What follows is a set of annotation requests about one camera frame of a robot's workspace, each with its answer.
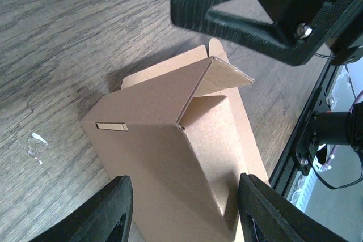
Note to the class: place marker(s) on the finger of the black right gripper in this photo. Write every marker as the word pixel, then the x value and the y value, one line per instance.
pixel 290 31

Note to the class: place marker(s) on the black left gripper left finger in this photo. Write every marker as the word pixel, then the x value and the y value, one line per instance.
pixel 106 216

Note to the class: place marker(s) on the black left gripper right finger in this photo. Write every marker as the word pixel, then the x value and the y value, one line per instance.
pixel 267 216

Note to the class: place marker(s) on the cardboard box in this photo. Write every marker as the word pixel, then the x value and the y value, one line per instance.
pixel 179 129

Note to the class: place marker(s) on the black aluminium frame rail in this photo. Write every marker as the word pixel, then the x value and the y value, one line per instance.
pixel 298 150

